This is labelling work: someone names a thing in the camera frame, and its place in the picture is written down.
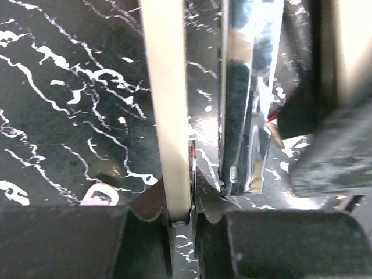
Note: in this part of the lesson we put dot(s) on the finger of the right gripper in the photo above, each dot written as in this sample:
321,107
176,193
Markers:
338,159

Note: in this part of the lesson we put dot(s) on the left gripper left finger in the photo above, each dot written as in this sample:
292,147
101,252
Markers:
130,241

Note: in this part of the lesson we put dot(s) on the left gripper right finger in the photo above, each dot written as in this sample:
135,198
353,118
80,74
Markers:
235,243

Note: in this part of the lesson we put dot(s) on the small white stapler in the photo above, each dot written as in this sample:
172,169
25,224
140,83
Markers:
100,194

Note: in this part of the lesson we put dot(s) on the large beige stapler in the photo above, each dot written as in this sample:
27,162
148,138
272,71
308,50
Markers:
267,49

